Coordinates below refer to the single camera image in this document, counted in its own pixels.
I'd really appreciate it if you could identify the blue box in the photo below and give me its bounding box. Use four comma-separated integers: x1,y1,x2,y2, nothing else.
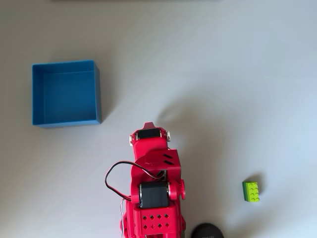
31,59,103,129

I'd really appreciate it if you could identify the black round object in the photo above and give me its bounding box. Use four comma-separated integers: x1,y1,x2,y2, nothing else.
190,223,225,238

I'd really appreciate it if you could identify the thin white cable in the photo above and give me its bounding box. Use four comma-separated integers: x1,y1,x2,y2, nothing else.
120,198,126,238

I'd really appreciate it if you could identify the green lego brick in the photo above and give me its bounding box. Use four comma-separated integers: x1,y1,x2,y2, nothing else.
242,181,261,203

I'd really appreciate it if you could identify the black red looped cable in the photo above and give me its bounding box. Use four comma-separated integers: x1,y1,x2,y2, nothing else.
105,161,166,201

